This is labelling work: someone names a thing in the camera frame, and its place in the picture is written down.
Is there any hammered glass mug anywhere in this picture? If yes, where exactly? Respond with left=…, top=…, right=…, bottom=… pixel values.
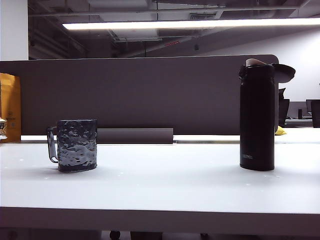
left=46, top=118, right=98, bottom=173

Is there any black thermos with flip lid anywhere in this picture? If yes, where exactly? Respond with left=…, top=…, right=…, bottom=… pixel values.
left=238, top=57, right=296, bottom=172

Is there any long ceiling light strip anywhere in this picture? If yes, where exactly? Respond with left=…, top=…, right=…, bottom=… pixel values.
left=61, top=17, right=320, bottom=31

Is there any black office chair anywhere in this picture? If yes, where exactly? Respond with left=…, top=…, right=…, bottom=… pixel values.
left=278, top=87, right=291, bottom=128

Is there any black computer monitor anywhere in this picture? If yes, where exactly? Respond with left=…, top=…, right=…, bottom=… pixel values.
left=305, top=98, right=320, bottom=119

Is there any yellow object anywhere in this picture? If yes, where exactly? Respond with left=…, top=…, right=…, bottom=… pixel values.
left=274, top=125, right=288, bottom=136

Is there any orange paper bag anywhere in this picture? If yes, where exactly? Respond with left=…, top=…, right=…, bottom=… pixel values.
left=0, top=72, right=22, bottom=144

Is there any dark grey desk divider panel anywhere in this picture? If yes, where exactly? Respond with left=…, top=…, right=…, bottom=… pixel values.
left=0, top=54, right=280, bottom=136

